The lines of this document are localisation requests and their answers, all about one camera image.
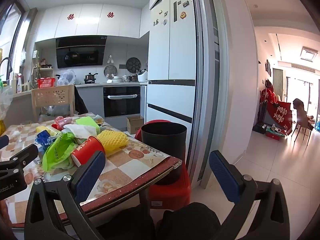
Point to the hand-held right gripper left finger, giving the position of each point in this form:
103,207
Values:
90,175

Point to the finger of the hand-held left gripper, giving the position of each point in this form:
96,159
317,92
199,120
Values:
25,155
3,141

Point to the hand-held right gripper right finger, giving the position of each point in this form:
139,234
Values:
225,177

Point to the blue snack packet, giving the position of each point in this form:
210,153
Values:
43,140

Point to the red paper cup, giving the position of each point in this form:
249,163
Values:
85,150

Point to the yellow sponge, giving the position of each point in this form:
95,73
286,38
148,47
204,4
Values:
43,129

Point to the green plastic bag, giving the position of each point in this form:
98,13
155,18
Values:
57,152

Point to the yellow foam fruit net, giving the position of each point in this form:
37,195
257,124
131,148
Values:
112,140

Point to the white tissue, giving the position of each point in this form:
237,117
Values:
80,130

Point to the pink plastic wrapper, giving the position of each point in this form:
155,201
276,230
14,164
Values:
63,122

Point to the green sponge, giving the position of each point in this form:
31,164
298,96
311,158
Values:
87,121

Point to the black trash bin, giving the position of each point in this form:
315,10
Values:
162,150

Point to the gold foil bag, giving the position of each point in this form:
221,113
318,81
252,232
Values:
2,127

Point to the checkered patterned tablecloth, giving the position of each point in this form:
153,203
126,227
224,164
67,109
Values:
120,165

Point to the large clear plastic bag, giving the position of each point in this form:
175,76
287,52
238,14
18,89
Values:
5,102

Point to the red plastic stool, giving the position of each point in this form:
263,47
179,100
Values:
172,192

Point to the green dish soap bottle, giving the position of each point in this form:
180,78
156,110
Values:
2,83

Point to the white spray bottle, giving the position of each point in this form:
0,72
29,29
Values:
19,85

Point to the beige wooden chair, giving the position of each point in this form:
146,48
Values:
50,97

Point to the cardboard box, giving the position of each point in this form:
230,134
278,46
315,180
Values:
135,125

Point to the red plastic basket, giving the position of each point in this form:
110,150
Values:
46,83

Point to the dark jacket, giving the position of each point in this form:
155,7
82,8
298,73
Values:
80,102

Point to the black kitchen faucet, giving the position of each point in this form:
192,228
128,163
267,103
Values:
8,65

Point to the black built-in oven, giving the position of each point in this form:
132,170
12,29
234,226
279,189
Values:
121,105

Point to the grey kitchen cabinet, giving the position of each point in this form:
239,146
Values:
93,97

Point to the kitchen shelf rack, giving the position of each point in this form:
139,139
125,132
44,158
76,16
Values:
43,71

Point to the red gift bag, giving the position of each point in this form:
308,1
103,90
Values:
280,115

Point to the black cooking pot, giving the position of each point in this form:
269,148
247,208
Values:
90,77

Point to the white bowl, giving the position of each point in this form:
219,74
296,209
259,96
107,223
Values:
117,79

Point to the brown dining chair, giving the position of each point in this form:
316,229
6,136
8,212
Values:
301,112

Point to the steel pot with lid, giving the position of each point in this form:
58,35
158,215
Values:
133,78

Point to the kitchen window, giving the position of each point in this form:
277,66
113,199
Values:
10,35

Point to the green curtain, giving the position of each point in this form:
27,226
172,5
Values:
278,85

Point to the white rice cooker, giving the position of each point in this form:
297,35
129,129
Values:
142,77

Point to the black range hood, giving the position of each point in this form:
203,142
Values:
80,52

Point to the white refrigerator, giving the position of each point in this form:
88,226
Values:
170,55

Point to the square ceiling light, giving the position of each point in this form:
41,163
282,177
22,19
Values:
308,53

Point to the white upper cabinets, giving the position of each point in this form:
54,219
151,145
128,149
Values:
95,22

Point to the group of fridge magnets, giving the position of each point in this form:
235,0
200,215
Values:
183,15

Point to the grey sliding door frame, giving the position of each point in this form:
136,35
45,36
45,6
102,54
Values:
210,80

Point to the round patterned wall plate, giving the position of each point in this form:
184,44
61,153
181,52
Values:
110,71

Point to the grey wall socket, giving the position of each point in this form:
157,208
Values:
122,66

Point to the white wall hook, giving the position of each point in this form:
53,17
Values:
110,60

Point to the dark wall decor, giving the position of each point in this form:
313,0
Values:
268,67

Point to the dark round wall tray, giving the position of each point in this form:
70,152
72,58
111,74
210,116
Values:
133,64

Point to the red wall sticker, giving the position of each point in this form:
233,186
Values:
71,17
110,15

